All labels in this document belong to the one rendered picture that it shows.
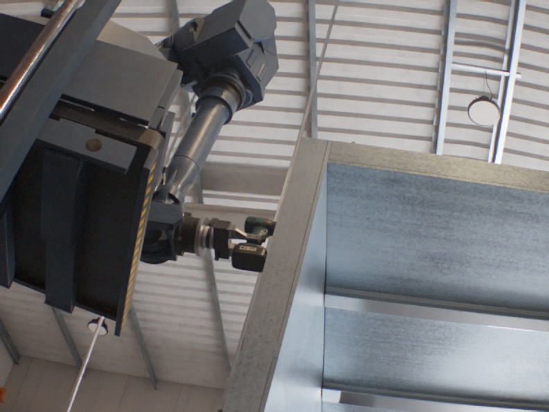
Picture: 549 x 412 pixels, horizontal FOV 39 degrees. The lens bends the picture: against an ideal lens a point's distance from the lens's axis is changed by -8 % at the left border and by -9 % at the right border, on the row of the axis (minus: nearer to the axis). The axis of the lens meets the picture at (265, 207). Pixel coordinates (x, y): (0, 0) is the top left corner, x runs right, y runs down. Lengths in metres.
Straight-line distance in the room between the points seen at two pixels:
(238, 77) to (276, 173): 6.49
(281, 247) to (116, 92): 0.63
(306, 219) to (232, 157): 7.49
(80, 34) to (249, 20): 1.48
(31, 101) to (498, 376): 2.24
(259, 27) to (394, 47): 5.10
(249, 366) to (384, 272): 0.93
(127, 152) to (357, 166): 0.82
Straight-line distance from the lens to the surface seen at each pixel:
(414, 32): 8.38
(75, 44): 2.06
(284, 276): 2.23
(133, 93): 2.10
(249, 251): 2.74
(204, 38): 3.46
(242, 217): 10.13
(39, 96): 1.92
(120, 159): 1.94
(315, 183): 2.45
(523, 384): 3.45
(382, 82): 8.83
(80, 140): 1.97
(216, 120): 3.29
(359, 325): 3.14
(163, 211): 2.85
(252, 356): 2.08
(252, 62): 3.51
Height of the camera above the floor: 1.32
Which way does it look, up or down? 41 degrees up
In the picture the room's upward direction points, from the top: 17 degrees clockwise
